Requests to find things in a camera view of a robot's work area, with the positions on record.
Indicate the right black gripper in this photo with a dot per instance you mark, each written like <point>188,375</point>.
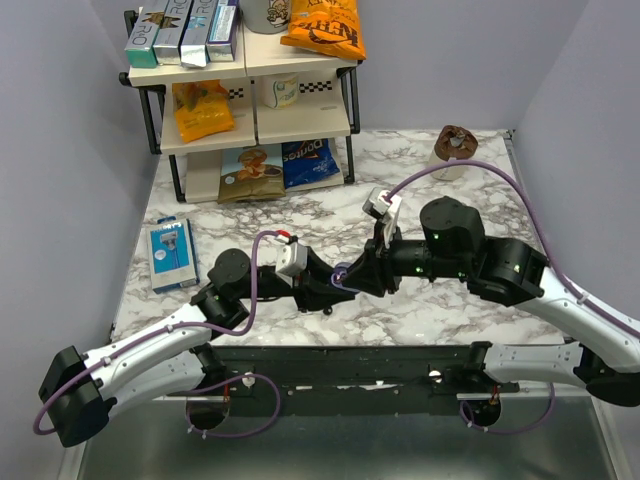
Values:
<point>376,258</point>

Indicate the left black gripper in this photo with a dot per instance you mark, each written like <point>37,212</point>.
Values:
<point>311,292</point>

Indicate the blue-purple earbud charging case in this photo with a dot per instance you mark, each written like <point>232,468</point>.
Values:
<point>342,286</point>

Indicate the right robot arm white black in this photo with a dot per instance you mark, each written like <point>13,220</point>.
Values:
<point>603,357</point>

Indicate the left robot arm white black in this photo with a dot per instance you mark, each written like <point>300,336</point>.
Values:
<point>81,392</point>

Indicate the blue doritos bag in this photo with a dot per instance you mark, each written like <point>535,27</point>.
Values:
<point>307,162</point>

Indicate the brown chips bag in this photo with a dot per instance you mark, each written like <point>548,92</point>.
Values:
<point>251,173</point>

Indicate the blue razor package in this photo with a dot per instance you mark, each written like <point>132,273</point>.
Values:
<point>172,255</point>

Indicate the brown-topped white cup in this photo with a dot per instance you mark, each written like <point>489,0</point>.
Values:
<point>454,143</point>

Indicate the beige black shelf rack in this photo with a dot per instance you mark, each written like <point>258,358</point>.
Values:
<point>328,107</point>

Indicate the white patterned mug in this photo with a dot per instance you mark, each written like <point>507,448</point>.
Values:
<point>279,91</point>

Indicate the orange snack bag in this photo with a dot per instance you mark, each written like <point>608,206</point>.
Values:
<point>201,109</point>

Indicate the orange kettle chips bag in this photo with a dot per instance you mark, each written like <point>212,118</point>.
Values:
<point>328,27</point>

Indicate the purple white toothpaste box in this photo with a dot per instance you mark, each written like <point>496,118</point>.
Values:
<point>222,39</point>

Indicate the blue silver toothpaste box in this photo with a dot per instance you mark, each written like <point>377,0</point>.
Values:
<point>193,51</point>

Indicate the grey cartoon mug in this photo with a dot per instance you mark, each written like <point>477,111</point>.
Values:
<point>266,16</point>

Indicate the teal toothpaste box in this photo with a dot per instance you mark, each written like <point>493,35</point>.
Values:
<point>139,49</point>

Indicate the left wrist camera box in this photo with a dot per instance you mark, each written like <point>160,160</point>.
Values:
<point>291,259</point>

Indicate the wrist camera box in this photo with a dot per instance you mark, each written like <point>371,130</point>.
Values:
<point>291,259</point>
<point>382,207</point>

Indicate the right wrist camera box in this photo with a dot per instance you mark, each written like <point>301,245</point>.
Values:
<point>382,207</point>

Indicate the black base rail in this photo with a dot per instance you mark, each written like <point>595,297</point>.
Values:
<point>249,381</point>

